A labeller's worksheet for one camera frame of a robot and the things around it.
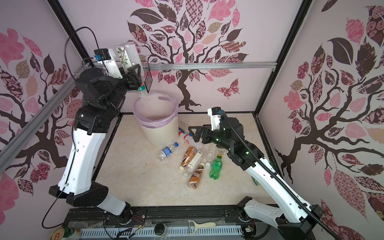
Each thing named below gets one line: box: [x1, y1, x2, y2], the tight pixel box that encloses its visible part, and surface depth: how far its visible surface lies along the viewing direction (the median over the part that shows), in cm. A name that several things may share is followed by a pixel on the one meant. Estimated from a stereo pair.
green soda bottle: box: [209, 153, 223, 180], surface depth 87 cm
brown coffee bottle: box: [179, 146, 197, 171], surface depth 92 cm
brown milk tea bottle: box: [187, 162, 206, 190], surface depth 83 cm
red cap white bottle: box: [178, 132, 203, 149], surface depth 101 cm
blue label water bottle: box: [157, 142, 179, 161], surface depth 94 cm
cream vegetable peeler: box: [187, 220, 217, 235], surface depth 72 cm
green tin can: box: [50, 227, 82, 240], surface depth 63 cm
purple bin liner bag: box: [133, 92, 179, 129], surface depth 94 cm
